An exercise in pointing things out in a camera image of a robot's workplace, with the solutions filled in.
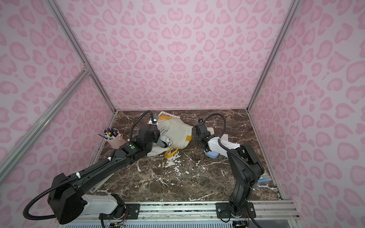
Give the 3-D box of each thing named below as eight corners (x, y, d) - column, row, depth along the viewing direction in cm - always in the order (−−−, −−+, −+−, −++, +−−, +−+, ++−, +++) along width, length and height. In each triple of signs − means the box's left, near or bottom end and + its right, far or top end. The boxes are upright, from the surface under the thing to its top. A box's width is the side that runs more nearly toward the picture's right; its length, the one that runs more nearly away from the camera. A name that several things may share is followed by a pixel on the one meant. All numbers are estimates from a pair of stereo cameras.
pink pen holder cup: (110, 149, 99) (101, 138, 88) (114, 138, 105) (106, 126, 94) (122, 149, 99) (114, 138, 88) (126, 138, 105) (119, 126, 94)
